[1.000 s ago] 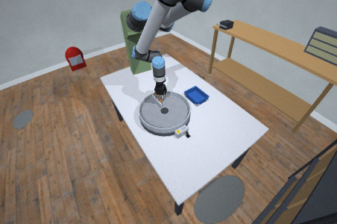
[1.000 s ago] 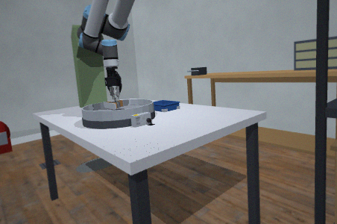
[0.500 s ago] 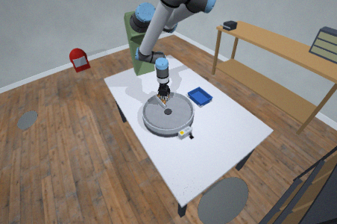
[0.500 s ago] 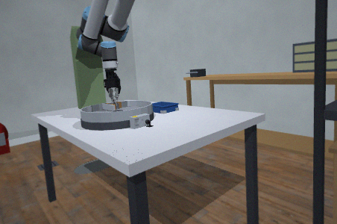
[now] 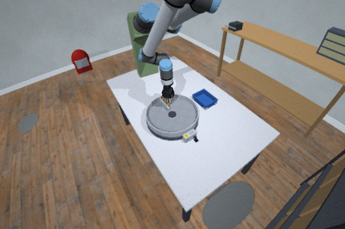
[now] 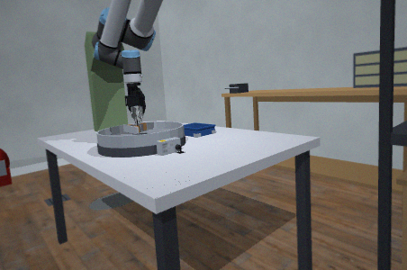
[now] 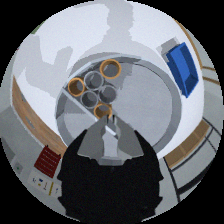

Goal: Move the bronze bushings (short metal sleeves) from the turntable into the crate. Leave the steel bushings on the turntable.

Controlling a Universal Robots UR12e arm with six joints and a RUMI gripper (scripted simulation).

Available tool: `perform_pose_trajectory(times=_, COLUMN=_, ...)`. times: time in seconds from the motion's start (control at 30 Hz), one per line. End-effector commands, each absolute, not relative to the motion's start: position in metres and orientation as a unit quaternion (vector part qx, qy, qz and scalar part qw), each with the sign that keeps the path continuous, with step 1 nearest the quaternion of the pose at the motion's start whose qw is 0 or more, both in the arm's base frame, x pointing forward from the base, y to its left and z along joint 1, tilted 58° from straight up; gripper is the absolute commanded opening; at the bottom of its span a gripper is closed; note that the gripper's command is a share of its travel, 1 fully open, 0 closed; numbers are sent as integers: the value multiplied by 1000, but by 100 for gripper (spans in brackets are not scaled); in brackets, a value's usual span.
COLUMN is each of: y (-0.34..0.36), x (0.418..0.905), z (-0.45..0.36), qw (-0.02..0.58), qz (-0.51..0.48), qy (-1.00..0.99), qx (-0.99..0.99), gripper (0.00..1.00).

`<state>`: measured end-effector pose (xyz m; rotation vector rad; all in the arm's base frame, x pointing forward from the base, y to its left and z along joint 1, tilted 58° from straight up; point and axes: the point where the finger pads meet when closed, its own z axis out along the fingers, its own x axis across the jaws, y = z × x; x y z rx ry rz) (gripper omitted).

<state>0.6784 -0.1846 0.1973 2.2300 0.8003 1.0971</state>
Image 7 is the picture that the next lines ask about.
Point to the blue crate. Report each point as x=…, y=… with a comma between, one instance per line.
x=187, y=71

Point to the grey metal sleeve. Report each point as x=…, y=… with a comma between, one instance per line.
x=86, y=102
x=104, y=99
x=87, y=81

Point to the bronze bushing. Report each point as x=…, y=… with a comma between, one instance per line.
x=99, y=113
x=107, y=62
x=72, y=86

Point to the grey round turntable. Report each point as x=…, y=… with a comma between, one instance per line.
x=144, y=102

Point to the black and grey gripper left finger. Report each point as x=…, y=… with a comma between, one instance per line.
x=88, y=145

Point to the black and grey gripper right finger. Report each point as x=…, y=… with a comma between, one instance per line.
x=132, y=145

